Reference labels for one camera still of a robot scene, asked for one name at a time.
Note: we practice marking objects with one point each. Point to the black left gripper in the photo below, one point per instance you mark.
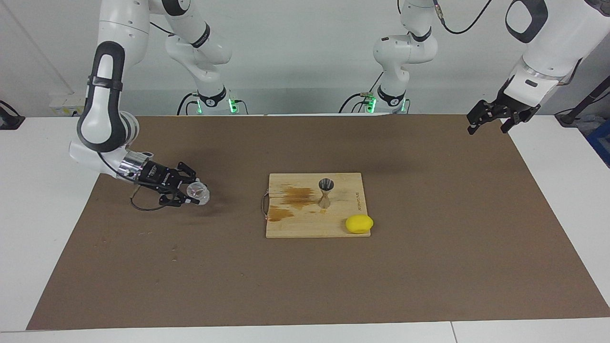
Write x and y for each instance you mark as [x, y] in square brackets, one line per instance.
[512, 102]

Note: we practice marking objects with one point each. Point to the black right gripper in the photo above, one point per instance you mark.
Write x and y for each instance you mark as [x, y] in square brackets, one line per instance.
[159, 176]

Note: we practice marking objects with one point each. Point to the small clear glass cup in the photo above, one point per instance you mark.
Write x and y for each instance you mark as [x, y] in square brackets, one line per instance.
[198, 194]

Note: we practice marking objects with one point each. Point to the steel double jigger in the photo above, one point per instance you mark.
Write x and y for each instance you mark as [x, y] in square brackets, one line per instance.
[325, 200]

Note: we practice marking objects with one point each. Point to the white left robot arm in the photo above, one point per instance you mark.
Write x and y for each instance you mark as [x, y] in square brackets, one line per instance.
[553, 38]

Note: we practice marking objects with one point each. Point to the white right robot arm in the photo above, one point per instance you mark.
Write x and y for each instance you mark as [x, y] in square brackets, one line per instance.
[102, 105]

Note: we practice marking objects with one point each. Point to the black stand pole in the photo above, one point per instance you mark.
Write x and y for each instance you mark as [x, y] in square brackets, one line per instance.
[569, 116]

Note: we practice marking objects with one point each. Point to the blue box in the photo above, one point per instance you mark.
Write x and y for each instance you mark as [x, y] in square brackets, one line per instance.
[601, 138]

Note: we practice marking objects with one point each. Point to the wooden cutting board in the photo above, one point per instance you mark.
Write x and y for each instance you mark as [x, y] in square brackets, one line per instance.
[305, 224]

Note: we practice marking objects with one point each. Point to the white power strip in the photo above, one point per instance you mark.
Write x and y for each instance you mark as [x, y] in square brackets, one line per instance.
[66, 105]

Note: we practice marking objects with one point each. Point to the brown table mat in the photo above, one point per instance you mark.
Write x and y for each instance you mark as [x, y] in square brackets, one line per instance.
[305, 286]

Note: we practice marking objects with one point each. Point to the yellow lemon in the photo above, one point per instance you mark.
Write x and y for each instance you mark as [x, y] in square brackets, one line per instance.
[359, 224]

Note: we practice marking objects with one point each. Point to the black table clamp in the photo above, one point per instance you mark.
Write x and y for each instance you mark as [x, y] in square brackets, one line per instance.
[9, 121]

